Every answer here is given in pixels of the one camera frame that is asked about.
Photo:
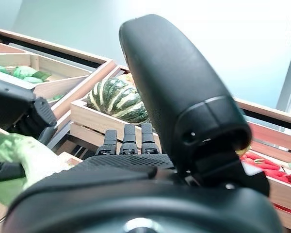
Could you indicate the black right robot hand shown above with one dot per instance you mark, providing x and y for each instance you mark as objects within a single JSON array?
[{"x": 184, "y": 85}]

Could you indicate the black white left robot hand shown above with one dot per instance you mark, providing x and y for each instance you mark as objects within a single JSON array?
[{"x": 14, "y": 109}]

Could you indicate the wooden carrot crate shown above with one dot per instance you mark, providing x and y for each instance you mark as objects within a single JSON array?
[{"x": 281, "y": 194}]

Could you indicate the white window frame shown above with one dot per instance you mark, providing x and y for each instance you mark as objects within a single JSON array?
[{"x": 288, "y": 85}]

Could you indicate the napa cabbage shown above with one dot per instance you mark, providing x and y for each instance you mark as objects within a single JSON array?
[{"x": 38, "y": 155}]

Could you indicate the green striped squash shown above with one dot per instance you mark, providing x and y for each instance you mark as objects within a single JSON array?
[{"x": 116, "y": 102}]

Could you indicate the wooden round cabbage crate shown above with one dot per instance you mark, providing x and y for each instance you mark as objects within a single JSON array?
[{"x": 63, "y": 85}]

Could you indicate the orange yellow pumpkin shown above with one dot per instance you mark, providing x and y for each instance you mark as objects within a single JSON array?
[{"x": 128, "y": 78}]

